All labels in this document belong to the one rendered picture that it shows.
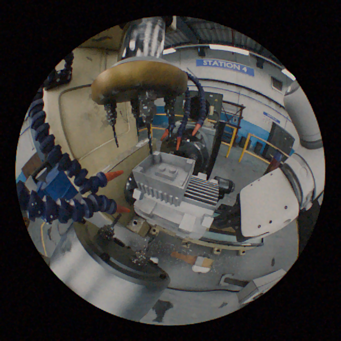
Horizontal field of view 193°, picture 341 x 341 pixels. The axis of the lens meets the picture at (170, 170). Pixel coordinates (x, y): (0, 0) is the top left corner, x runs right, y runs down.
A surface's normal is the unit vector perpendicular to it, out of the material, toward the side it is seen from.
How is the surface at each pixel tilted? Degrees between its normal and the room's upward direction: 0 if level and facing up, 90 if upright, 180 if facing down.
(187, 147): 90
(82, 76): 90
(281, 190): 61
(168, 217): 0
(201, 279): 0
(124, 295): 35
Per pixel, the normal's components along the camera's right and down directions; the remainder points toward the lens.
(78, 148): 0.92, 0.27
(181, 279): 0.02, -0.77
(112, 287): 0.45, -0.55
